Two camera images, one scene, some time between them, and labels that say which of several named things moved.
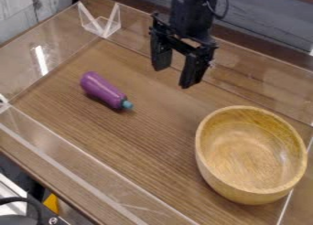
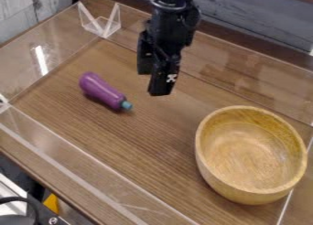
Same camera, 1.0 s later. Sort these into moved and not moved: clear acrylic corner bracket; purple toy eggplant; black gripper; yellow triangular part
Moved: black gripper
Not moved: yellow triangular part; purple toy eggplant; clear acrylic corner bracket
